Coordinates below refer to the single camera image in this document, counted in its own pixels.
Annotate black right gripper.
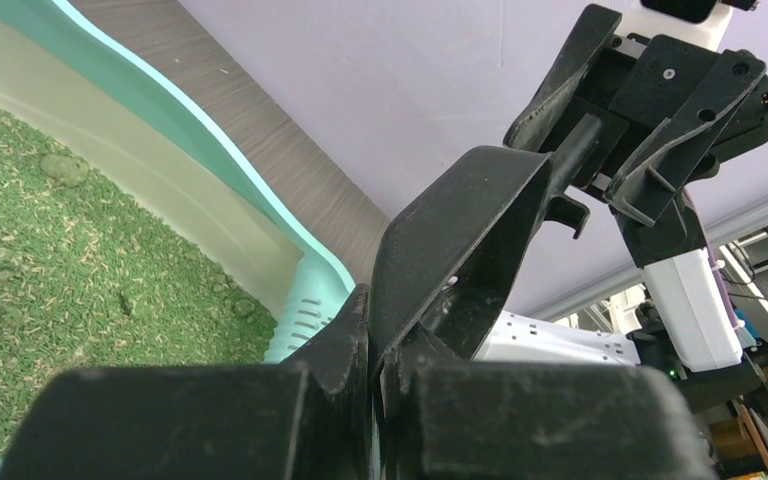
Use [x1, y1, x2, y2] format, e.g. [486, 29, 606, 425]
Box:
[503, 4, 768, 226]

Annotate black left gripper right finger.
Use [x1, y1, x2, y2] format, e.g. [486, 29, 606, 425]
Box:
[380, 327, 715, 479]

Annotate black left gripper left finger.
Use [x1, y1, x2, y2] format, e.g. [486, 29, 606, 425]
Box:
[0, 285, 370, 479]

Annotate teal litter box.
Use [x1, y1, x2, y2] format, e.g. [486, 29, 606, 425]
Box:
[0, 0, 359, 480]

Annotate black litter scoop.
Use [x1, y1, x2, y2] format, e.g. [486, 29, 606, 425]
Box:
[369, 114, 604, 373]

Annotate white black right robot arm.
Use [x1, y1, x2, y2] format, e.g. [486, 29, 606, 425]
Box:
[477, 1, 768, 411]

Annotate green litter pellets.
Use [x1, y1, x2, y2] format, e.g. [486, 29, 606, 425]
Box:
[0, 109, 275, 454]

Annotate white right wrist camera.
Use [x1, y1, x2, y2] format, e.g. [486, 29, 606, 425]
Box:
[615, 0, 760, 51]

